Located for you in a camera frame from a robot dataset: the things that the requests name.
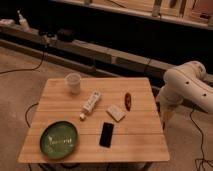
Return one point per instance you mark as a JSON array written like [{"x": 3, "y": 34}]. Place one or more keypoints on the white tube bottle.
[{"x": 90, "y": 104}]

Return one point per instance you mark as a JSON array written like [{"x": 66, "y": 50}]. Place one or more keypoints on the black smartphone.
[{"x": 106, "y": 135}]

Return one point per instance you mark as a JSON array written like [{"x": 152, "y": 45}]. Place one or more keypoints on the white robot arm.
[{"x": 181, "y": 82}]

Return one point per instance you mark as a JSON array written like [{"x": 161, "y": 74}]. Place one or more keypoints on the translucent plastic cup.
[{"x": 73, "y": 82}]

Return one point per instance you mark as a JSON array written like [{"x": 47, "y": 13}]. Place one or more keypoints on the black round object on ledge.
[{"x": 66, "y": 35}]

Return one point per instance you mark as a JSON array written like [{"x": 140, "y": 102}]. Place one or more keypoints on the wooden table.
[{"x": 136, "y": 138}]

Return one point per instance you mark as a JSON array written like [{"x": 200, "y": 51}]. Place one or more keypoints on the red pocket knife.
[{"x": 128, "y": 101}]

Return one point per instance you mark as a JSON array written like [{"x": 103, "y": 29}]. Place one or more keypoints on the white spray bottle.
[{"x": 23, "y": 22}]

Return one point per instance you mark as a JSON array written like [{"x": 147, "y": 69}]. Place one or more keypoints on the green ceramic bowl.
[{"x": 58, "y": 140}]

